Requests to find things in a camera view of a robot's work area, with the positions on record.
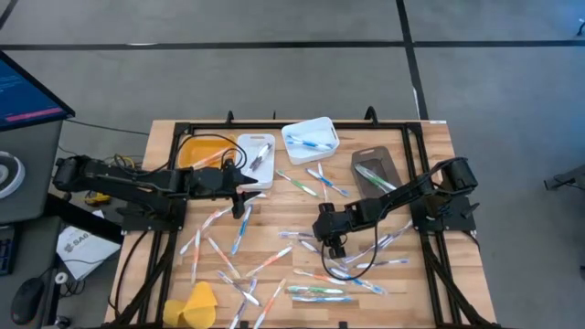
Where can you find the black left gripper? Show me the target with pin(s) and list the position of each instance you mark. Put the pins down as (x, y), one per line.
(228, 185)

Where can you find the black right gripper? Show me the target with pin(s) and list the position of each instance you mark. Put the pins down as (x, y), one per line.
(333, 226)

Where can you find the purple toothbrush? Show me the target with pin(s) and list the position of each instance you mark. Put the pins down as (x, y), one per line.
(294, 234)
(238, 288)
(384, 263)
(242, 305)
(263, 153)
(397, 230)
(311, 247)
(365, 252)
(256, 163)

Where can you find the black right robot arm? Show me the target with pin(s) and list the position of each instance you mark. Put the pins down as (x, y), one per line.
(411, 189)

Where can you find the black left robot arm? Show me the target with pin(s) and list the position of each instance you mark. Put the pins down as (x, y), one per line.
(128, 180)

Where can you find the narrow white plastic bin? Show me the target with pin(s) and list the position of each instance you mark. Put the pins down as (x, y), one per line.
(265, 180)

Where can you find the yellow plastic bin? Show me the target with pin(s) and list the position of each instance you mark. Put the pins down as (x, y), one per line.
(192, 153)

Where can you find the wide white plastic bin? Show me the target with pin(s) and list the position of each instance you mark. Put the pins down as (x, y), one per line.
(311, 157)

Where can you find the brown plastic bin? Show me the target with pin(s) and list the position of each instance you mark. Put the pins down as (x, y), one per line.
(365, 157)

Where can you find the yellow folded cloth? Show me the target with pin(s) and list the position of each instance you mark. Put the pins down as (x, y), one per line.
(196, 306)

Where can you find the black desk support beam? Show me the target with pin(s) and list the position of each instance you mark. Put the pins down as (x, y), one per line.
(82, 219)

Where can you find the white box on floor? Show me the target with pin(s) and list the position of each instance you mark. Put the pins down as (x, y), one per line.
(87, 251)

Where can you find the small white roll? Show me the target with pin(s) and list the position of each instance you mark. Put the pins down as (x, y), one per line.
(61, 277)

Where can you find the grey desk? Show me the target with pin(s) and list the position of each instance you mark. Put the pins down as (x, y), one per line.
(36, 173)

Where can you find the white round device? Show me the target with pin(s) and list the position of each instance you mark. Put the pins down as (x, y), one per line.
(9, 176)

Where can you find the computer monitor with blue screen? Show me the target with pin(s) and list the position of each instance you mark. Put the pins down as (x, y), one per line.
(23, 96)

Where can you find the black computer mouse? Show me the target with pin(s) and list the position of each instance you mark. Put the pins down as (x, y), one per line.
(27, 301)

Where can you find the black keyboard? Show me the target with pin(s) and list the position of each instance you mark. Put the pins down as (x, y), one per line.
(7, 251)

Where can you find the black frame clamp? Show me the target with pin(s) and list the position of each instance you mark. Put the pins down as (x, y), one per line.
(371, 115)
(230, 117)

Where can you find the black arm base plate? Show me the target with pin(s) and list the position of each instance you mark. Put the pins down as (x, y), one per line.
(420, 224)
(137, 221)

